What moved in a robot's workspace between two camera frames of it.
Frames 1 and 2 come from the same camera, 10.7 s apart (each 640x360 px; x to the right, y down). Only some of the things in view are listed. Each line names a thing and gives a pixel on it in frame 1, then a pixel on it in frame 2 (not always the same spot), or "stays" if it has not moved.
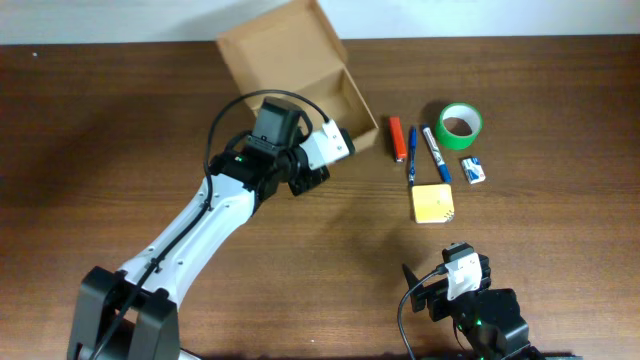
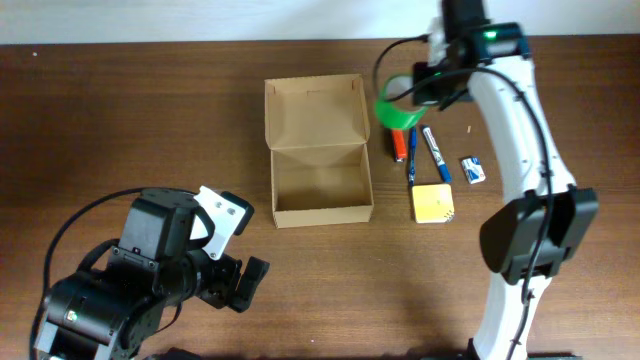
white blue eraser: (473, 170) stays
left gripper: (310, 180) → (230, 282)
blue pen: (413, 140) stays
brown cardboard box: (293, 49) → (317, 131)
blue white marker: (437, 156) stays
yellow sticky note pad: (433, 203) stays
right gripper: (430, 291) → (431, 84)
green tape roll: (459, 110) → (393, 115)
